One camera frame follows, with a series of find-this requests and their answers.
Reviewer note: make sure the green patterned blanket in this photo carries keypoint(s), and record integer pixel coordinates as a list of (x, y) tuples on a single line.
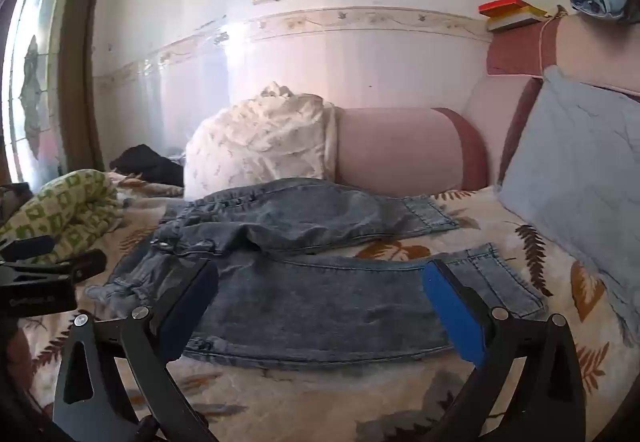
[(65, 207)]

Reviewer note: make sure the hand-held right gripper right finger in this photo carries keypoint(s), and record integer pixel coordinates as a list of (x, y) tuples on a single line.
[(450, 312)]

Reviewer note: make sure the black cloth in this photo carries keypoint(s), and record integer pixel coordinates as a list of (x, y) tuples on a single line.
[(145, 163)]

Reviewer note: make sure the blue denim pants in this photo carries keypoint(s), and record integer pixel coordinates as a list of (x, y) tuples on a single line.
[(325, 302)]

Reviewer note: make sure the white patterned pillow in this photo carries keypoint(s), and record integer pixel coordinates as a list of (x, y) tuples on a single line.
[(260, 147)]

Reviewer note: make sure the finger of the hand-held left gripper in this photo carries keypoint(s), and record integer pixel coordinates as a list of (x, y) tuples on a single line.
[(75, 267), (30, 248)]

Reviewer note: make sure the leaf print blanket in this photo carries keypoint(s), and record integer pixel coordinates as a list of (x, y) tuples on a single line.
[(310, 402)]

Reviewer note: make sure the light blue quilted blanket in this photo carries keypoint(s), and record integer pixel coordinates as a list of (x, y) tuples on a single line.
[(575, 162)]

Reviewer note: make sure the stained glass door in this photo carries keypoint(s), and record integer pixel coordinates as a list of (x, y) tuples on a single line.
[(35, 72)]

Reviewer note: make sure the red and yellow books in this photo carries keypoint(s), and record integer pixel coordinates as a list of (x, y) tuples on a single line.
[(517, 20)]

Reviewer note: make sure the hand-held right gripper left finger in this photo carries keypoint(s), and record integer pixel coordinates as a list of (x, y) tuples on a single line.
[(190, 309)]

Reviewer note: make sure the pink striped bolster pillow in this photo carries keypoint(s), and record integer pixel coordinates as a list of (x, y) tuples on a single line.
[(590, 52)]

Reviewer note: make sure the red book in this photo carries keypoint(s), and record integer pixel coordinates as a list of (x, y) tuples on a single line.
[(500, 5)]

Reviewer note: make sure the pink bolster cushion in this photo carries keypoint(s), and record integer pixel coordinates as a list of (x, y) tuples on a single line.
[(395, 147)]

